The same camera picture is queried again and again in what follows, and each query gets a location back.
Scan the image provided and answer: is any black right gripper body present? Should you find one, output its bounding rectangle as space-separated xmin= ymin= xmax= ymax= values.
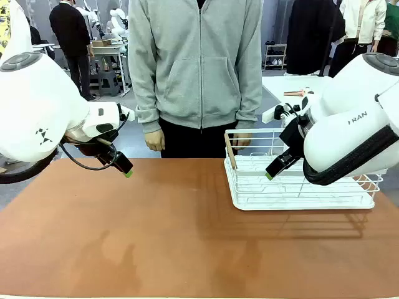
xmin=279 ymin=116 xmax=309 ymax=157

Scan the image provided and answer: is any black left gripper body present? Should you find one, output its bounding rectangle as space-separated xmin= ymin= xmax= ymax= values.
xmin=67 ymin=137 xmax=119 ymax=161

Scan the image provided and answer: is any white wire dish rack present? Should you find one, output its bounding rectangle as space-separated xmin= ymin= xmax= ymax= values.
xmin=223 ymin=128 xmax=383 ymax=211

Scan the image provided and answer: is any person's left forearm grey sleeve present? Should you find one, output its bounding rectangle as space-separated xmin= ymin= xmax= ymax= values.
xmin=236 ymin=70 xmax=263 ymax=123

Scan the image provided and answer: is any person's right forearm grey sleeve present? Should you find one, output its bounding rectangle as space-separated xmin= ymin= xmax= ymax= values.
xmin=134 ymin=70 xmax=163 ymax=134

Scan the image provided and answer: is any person's right hand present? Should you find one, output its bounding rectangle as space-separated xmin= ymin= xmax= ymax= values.
xmin=144 ymin=128 xmax=166 ymax=153

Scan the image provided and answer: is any person's left hand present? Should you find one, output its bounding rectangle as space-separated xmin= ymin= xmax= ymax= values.
xmin=232 ymin=132 xmax=252 ymax=151

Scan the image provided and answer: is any white side table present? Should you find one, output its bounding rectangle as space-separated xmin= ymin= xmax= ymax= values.
xmin=261 ymin=75 xmax=333 ymax=107

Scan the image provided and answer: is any grey step stool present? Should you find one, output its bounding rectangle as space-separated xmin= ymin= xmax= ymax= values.
xmin=97 ymin=70 xmax=121 ymax=97

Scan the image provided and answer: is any white shoe rack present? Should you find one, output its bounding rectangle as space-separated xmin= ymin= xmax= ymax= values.
xmin=264 ymin=43 xmax=287 ymax=70

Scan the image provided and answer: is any black stand pole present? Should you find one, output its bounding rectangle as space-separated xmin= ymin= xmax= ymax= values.
xmin=317 ymin=0 xmax=344 ymax=77

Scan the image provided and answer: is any white background work table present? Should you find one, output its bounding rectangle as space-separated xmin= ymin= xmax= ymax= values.
xmin=89 ymin=45 xmax=131 ymax=94

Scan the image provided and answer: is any black hanging coat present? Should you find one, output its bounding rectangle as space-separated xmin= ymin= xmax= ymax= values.
xmin=286 ymin=0 xmax=346 ymax=75

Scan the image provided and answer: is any bystander in black clothes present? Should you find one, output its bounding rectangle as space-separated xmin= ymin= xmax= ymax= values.
xmin=49 ymin=0 xmax=97 ymax=102

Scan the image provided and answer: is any person in grey hoodie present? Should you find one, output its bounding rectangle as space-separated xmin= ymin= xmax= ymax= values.
xmin=127 ymin=0 xmax=263 ymax=159

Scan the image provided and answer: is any bystander in white jacket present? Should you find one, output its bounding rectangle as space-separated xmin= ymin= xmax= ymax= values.
xmin=329 ymin=0 xmax=388 ymax=78

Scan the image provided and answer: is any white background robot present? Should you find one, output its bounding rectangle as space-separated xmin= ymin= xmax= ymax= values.
xmin=108 ymin=8 xmax=130 ymax=42

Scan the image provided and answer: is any thin black left gripper cable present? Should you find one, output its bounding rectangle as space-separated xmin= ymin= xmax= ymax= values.
xmin=59 ymin=111 xmax=130 ymax=171

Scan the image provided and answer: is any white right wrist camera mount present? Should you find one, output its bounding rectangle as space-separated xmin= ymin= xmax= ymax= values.
xmin=261 ymin=104 xmax=302 ymax=124

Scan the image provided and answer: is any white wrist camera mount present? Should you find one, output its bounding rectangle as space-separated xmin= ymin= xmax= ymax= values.
xmin=120 ymin=104 xmax=136 ymax=122
xmin=261 ymin=104 xmax=302 ymax=124

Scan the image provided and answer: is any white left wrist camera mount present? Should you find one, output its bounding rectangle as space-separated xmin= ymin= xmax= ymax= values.
xmin=120 ymin=104 xmax=136 ymax=122

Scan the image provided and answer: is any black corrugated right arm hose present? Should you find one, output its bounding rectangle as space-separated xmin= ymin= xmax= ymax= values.
xmin=303 ymin=124 xmax=399 ymax=186

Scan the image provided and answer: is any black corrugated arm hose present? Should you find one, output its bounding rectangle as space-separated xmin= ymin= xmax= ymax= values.
xmin=0 ymin=148 xmax=59 ymax=184
xmin=303 ymin=124 xmax=399 ymax=186

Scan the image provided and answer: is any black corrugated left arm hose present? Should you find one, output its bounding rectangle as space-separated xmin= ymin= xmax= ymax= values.
xmin=0 ymin=148 xmax=59 ymax=184

